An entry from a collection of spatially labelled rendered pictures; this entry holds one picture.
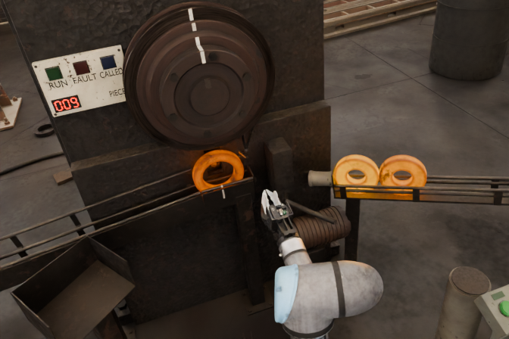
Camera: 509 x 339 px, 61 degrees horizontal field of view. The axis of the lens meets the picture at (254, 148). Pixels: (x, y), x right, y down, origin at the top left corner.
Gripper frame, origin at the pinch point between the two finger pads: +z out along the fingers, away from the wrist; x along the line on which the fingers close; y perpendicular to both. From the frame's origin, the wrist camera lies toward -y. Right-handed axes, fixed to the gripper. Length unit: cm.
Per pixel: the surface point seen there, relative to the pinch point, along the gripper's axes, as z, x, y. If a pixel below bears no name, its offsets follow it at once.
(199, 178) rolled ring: 16.1, 19.2, -3.2
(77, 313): -15, 66, -12
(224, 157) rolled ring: 17.6, 9.3, 2.5
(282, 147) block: 16.8, -12.1, 0.6
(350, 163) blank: 1.7, -31.7, 1.4
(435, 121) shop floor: 84, -161, -102
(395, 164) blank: -6.1, -43.9, 5.5
